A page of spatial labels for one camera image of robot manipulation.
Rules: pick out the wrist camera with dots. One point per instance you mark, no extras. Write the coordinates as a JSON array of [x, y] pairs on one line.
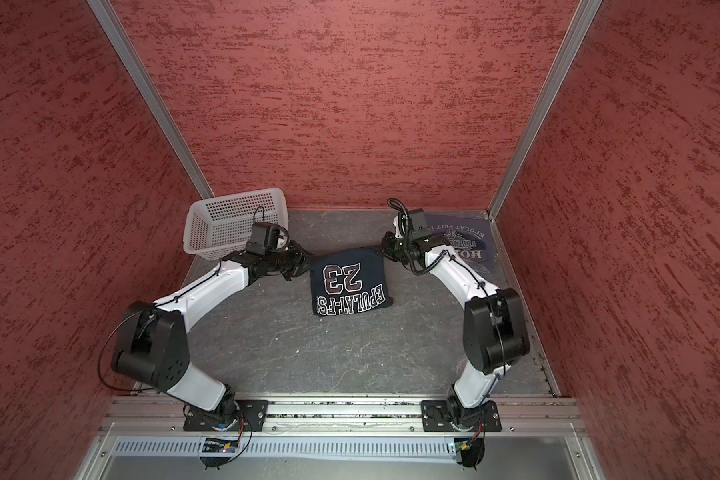
[[411, 223], [267, 238]]

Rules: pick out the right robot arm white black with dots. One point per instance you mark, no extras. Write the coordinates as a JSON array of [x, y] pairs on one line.
[[494, 331]]

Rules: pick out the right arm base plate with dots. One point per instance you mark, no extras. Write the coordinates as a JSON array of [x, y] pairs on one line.
[[450, 416]]

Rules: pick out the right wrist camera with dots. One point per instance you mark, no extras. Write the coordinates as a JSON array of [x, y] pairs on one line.
[[411, 223]]

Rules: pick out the grey blue tank top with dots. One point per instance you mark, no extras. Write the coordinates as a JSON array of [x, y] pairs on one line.
[[472, 240]]

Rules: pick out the dark navy tank top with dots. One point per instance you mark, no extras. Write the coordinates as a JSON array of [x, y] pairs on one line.
[[349, 282]]

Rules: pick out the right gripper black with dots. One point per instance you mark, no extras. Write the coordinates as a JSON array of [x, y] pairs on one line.
[[387, 248]]

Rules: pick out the perforated cable duct strip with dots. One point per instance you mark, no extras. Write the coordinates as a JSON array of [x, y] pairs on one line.
[[435, 449]]

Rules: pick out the white plastic laundry basket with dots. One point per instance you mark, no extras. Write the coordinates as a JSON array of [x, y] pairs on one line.
[[217, 226]]

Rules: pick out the left corner aluminium post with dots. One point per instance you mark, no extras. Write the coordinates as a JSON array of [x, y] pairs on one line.
[[110, 23]]

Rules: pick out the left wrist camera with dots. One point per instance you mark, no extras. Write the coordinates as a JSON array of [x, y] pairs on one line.
[[267, 238]]

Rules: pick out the right corner aluminium post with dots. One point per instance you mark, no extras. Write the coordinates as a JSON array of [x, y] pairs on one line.
[[576, 32]]

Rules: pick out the connector board with wires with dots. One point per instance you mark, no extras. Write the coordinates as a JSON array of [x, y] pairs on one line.
[[220, 446], [469, 451]]

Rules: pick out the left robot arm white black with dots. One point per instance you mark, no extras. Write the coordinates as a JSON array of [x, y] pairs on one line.
[[151, 342]]

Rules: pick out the right connector board with wires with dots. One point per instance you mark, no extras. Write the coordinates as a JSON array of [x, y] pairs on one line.
[[469, 451]]

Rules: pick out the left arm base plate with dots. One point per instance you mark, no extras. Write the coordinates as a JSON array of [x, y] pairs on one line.
[[249, 415]]

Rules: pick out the corner aluminium post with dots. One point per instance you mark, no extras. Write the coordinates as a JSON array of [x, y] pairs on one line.
[[110, 23], [576, 32]]

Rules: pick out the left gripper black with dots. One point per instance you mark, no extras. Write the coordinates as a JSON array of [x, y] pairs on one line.
[[300, 259]]

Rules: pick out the aluminium front rail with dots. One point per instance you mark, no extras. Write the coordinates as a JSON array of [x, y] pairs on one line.
[[358, 415]]

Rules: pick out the left connector board with wires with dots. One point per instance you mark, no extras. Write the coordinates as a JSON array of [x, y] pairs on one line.
[[220, 446]]

